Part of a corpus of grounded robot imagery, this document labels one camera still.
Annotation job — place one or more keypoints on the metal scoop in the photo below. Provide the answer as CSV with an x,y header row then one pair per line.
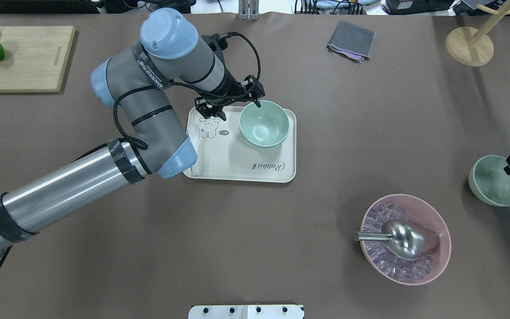
x,y
404,239

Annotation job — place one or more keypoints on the pink bowl of ice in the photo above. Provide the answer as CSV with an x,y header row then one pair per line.
x,y
411,209

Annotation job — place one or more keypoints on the grey folded cloth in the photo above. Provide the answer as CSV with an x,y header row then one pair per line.
x,y
352,41

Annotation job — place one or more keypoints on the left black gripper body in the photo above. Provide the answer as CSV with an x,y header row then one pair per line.
x,y
228,86

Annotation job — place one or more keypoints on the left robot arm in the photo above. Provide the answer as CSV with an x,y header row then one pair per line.
x,y
169,52

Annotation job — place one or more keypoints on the white ceramic spoon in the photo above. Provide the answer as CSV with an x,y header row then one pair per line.
x,y
194,133

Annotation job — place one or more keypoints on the green bowl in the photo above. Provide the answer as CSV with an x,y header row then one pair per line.
x,y
269,115
264,137
489,182

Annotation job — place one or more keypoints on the bamboo cutting board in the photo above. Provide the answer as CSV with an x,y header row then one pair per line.
x,y
36,58

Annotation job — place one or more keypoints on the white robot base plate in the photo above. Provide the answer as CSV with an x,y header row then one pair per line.
x,y
248,311

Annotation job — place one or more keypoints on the wooden mug stand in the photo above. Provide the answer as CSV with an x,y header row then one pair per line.
x,y
471,46

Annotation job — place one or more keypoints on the cream rabbit tray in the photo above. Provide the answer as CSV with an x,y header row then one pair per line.
x,y
224,154

